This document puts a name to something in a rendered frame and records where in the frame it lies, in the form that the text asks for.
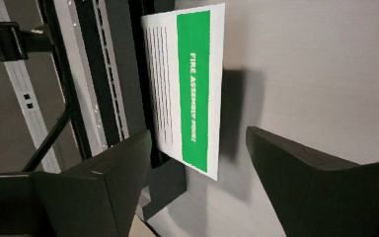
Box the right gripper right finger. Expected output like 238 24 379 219
246 126 379 237

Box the white printed sheet with green banner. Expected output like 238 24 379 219
140 3 225 180

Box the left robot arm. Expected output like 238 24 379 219
0 22 55 62

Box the grey laminator with black power cord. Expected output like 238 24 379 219
67 0 187 222

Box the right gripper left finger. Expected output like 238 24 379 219
0 129 152 237

